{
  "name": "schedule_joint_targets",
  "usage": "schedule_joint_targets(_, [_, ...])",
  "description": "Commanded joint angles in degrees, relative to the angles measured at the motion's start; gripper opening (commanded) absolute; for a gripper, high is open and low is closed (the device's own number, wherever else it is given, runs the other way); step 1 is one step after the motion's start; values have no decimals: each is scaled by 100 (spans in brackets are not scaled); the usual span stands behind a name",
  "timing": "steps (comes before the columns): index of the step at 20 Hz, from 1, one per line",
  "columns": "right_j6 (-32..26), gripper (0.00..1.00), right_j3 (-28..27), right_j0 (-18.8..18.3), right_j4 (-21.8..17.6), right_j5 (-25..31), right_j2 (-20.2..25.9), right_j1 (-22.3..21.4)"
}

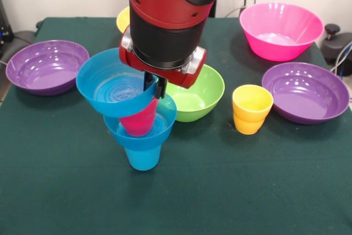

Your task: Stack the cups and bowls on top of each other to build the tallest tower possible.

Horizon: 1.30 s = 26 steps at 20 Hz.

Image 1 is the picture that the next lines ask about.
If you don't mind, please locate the purple plastic bowl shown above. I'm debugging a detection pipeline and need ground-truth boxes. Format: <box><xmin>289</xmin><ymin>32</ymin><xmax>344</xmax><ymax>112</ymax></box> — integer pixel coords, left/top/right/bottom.
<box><xmin>261</xmin><ymin>62</ymin><xmax>350</xmax><ymax>125</ymax></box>
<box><xmin>5</xmin><ymin>40</ymin><xmax>90</xmax><ymax>97</ymax></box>

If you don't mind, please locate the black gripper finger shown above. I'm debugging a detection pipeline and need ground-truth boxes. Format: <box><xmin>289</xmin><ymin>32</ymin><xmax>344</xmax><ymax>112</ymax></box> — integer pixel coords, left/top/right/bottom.
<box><xmin>154</xmin><ymin>76</ymin><xmax>167</xmax><ymax>100</ymax></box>
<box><xmin>143</xmin><ymin>72</ymin><xmax>155</xmax><ymax>92</ymax></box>

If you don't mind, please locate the yellow plastic cup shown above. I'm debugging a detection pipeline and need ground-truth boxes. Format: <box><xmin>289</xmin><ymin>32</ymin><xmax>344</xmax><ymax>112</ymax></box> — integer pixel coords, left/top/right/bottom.
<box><xmin>232</xmin><ymin>84</ymin><xmax>274</xmax><ymax>135</ymax></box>

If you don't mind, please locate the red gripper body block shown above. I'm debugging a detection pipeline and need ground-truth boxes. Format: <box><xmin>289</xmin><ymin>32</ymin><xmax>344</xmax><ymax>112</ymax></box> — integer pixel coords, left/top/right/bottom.
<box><xmin>118</xmin><ymin>24</ymin><xmax>207</xmax><ymax>89</ymax></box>

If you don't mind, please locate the red plastic cup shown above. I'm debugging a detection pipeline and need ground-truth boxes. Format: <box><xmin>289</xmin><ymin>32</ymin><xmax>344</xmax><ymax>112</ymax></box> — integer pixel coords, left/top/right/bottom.
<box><xmin>118</xmin><ymin>99</ymin><xmax>159</xmax><ymax>137</ymax></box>

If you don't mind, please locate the dark green tablecloth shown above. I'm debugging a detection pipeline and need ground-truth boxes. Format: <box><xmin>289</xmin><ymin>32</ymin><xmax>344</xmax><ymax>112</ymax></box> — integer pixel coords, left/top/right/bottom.
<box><xmin>0</xmin><ymin>16</ymin><xmax>352</xmax><ymax>235</ymax></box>

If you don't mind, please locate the small blue plastic bowl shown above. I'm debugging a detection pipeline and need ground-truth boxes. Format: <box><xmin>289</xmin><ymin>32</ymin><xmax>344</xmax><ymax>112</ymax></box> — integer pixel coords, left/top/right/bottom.
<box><xmin>75</xmin><ymin>47</ymin><xmax>160</xmax><ymax>118</ymax></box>
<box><xmin>103</xmin><ymin>94</ymin><xmax>177</xmax><ymax>150</ymax></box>

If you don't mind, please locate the pink plastic bowl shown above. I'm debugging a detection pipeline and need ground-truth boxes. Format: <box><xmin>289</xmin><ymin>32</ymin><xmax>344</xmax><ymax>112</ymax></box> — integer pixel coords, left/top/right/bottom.
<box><xmin>239</xmin><ymin>2</ymin><xmax>325</xmax><ymax>62</ymax></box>

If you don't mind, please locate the black equipment box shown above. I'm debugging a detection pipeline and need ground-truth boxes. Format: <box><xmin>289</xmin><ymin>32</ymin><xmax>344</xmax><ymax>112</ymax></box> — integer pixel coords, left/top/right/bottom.
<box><xmin>0</xmin><ymin>0</ymin><xmax>14</xmax><ymax>57</ymax></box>

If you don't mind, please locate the bundle of light cables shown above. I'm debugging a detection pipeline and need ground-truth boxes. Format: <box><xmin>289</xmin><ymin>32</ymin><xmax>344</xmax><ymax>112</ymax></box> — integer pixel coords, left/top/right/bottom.
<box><xmin>329</xmin><ymin>41</ymin><xmax>352</xmax><ymax>78</ymax></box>

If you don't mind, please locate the green plastic bowl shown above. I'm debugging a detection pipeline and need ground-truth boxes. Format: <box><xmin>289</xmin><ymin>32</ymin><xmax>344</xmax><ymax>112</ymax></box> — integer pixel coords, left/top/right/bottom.
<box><xmin>158</xmin><ymin>63</ymin><xmax>226</xmax><ymax>123</ymax></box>

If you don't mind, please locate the orange plastic bowl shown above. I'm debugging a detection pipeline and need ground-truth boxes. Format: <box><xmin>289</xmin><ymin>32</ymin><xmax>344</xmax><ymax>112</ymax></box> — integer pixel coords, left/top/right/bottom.
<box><xmin>115</xmin><ymin>6</ymin><xmax>131</xmax><ymax>34</ymax></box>

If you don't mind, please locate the grey rounded base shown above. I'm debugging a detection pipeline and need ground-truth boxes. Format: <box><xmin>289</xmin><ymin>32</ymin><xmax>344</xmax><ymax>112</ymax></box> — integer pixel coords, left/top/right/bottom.
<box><xmin>10</xmin><ymin>30</ymin><xmax>38</xmax><ymax>51</ymax></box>

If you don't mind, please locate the blue plastic cup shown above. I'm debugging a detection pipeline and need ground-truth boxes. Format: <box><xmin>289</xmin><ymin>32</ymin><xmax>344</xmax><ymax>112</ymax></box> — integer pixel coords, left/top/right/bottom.
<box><xmin>124</xmin><ymin>144</ymin><xmax>162</xmax><ymax>171</ymax></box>

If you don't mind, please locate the black clamp with knob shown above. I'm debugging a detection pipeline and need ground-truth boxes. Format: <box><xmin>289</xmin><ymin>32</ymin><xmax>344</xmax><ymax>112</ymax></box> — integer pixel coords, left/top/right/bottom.
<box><xmin>320</xmin><ymin>23</ymin><xmax>352</xmax><ymax>64</ymax></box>

